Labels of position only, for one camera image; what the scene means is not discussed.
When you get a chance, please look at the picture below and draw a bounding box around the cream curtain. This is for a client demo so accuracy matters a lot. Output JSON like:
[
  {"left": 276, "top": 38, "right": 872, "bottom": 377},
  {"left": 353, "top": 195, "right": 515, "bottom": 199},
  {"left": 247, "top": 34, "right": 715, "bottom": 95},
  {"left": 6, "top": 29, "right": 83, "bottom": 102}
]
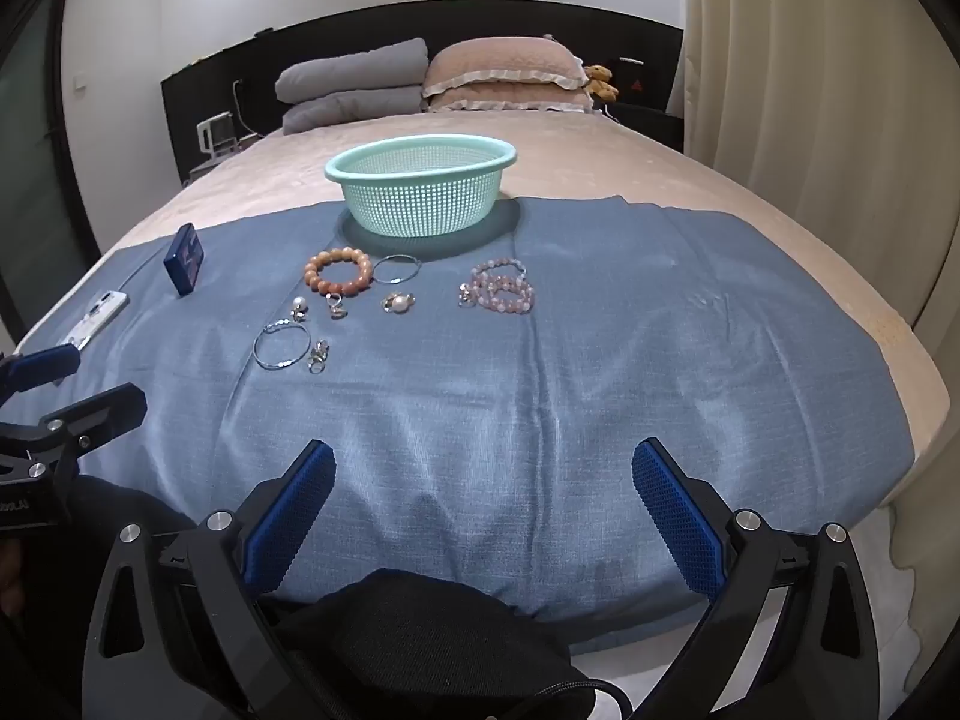
[{"left": 679, "top": 0, "right": 960, "bottom": 616}]

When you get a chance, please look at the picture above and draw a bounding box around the teal plastic mesh basket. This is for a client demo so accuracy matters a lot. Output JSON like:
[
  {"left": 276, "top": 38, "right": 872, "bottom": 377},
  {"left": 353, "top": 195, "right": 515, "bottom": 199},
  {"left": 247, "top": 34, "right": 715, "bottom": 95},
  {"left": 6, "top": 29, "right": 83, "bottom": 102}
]
[{"left": 325, "top": 134, "right": 518, "bottom": 239}]

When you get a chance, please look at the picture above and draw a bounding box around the blue grey cloth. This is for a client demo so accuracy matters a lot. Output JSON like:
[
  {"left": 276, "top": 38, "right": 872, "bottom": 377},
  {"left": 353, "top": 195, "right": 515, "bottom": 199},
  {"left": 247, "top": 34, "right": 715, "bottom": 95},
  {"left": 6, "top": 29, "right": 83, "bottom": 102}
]
[{"left": 15, "top": 195, "right": 916, "bottom": 650}]

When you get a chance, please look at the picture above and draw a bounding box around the white charging cable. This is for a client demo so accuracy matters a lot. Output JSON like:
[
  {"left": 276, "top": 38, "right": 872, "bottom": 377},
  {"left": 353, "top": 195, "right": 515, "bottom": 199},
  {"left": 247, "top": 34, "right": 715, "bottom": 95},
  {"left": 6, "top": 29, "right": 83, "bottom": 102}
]
[{"left": 232, "top": 79, "right": 257, "bottom": 137}]

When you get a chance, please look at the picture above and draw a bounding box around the black nightstand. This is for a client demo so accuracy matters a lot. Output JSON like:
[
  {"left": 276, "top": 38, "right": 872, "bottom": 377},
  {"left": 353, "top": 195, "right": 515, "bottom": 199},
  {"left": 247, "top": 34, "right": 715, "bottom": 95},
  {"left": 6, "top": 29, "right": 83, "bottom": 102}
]
[{"left": 611, "top": 101, "right": 685, "bottom": 153}]

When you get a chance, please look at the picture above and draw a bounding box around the black headboard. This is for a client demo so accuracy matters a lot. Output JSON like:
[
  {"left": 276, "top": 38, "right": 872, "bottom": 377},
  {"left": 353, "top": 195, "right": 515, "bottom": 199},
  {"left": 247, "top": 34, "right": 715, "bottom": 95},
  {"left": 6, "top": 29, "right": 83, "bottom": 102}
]
[{"left": 160, "top": 0, "right": 685, "bottom": 185}]

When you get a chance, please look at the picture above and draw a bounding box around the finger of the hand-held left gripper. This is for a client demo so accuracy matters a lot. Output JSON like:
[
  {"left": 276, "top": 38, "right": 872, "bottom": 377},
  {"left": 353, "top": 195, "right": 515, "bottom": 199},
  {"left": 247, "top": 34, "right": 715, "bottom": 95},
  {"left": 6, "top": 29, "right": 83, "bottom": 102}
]
[
  {"left": 0, "top": 345, "right": 82, "bottom": 398},
  {"left": 0, "top": 382, "right": 149, "bottom": 481}
]

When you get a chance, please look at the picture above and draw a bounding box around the dark glass door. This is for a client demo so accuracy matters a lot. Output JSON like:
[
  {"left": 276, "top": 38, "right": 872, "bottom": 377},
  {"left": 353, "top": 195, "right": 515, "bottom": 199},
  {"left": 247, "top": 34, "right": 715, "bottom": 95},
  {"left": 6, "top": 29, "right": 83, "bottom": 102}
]
[{"left": 0, "top": 0, "right": 102, "bottom": 350}]

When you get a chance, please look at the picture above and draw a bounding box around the orange bead bracelet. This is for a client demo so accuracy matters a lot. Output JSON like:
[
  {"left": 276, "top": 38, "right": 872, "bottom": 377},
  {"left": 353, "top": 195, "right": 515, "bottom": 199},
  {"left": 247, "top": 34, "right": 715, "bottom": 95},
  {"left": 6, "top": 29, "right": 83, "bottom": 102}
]
[{"left": 304, "top": 249, "right": 374, "bottom": 295}]

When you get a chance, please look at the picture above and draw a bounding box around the white bedside device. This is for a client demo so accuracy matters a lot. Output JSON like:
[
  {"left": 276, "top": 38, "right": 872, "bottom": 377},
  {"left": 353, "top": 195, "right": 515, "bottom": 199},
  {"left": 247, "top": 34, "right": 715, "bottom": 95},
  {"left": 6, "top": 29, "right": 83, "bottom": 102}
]
[{"left": 196, "top": 114, "right": 239, "bottom": 160}]

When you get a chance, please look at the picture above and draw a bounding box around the bed with beige bedspread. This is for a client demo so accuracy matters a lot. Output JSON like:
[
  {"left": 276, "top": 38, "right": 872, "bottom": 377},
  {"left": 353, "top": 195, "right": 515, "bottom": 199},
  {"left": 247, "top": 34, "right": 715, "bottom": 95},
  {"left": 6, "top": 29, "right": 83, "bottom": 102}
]
[{"left": 15, "top": 106, "right": 950, "bottom": 720}]

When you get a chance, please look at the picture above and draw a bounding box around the pink frilled pillow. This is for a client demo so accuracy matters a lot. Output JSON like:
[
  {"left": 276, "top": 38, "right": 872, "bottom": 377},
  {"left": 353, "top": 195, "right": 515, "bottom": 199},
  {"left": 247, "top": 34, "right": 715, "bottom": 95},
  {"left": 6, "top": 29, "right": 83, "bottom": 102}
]
[
  {"left": 421, "top": 86, "right": 597, "bottom": 115},
  {"left": 422, "top": 35, "right": 587, "bottom": 97}
]

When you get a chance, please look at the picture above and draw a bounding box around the brown teddy bear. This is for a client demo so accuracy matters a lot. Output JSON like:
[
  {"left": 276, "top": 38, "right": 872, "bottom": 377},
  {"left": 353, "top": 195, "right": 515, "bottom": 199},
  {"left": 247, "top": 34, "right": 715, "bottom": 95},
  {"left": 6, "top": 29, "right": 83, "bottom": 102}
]
[{"left": 583, "top": 64, "right": 620, "bottom": 102}]

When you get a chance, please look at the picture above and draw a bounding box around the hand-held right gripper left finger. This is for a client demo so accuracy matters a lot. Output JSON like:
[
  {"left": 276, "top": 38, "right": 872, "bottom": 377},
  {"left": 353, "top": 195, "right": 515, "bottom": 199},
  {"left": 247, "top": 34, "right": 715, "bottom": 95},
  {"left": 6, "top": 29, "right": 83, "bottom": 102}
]
[{"left": 81, "top": 439, "right": 336, "bottom": 720}]

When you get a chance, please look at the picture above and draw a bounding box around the dark blue box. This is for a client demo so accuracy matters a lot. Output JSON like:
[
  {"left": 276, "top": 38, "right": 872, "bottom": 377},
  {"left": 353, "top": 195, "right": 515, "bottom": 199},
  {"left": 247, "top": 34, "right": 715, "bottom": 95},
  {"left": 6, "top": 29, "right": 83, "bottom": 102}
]
[{"left": 163, "top": 224, "right": 204, "bottom": 296}]

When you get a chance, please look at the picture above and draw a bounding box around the large silver bangle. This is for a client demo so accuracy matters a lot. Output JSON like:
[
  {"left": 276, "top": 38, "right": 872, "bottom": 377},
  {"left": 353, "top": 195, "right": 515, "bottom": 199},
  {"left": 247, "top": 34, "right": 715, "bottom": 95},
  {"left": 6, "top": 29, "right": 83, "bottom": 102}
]
[{"left": 253, "top": 320, "right": 311, "bottom": 371}]

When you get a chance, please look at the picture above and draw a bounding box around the dark cloth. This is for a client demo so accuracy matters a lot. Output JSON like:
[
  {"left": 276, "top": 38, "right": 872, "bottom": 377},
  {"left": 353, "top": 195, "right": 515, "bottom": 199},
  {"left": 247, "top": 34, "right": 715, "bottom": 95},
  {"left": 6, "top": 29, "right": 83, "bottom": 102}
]
[{"left": 45, "top": 472, "right": 638, "bottom": 720}]

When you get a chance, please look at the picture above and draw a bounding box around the pink bead bracelet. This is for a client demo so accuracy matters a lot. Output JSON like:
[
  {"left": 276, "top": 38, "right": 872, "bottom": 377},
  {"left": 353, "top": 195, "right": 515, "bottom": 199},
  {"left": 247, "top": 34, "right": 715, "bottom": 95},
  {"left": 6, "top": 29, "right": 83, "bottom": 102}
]
[{"left": 459, "top": 259, "right": 536, "bottom": 312}]

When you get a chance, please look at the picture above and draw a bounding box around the small silver bangle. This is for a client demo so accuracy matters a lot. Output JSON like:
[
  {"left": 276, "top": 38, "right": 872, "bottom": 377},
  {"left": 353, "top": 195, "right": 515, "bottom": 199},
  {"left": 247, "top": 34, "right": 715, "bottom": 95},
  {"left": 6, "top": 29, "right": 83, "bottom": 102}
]
[{"left": 373, "top": 254, "right": 422, "bottom": 286}]

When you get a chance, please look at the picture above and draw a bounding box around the grey pillow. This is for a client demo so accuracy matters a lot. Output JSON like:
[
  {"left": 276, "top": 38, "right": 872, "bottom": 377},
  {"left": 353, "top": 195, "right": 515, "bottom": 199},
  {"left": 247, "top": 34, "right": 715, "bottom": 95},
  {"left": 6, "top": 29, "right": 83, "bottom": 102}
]
[
  {"left": 274, "top": 37, "right": 430, "bottom": 102},
  {"left": 282, "top": 86, "right": 428, "bottom": 134}
]

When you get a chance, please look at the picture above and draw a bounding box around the white smartphone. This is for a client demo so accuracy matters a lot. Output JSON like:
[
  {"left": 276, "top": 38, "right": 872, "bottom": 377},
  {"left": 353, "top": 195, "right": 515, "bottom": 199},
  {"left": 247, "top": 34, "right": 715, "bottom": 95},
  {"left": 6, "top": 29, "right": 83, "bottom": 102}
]
[{"left": 66, "top": 290, "right": 130, "bottom": 351}]

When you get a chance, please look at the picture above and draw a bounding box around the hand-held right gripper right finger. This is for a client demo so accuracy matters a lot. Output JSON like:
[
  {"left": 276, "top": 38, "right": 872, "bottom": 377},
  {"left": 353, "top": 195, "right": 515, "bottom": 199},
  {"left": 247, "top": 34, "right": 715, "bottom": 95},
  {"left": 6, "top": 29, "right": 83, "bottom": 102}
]
[{"left": 632, "top": 438, "right": 880, "bottom": 720}]

